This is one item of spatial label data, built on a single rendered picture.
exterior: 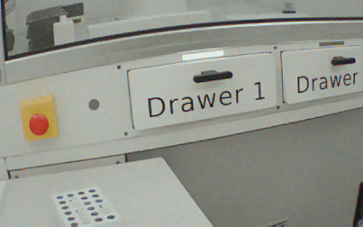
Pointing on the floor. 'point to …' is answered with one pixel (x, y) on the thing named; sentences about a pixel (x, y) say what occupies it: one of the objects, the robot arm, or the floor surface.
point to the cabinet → (255, 165)
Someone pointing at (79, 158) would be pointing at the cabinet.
